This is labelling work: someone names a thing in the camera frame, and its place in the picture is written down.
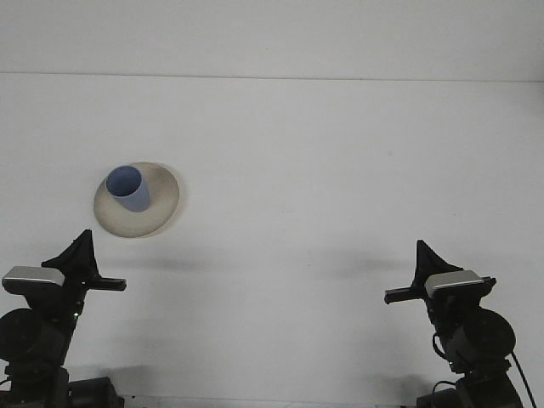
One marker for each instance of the pale round plate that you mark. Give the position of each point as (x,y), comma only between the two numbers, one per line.
(159,204)

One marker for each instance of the pale blue cup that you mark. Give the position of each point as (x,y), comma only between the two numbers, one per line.
(132,195)

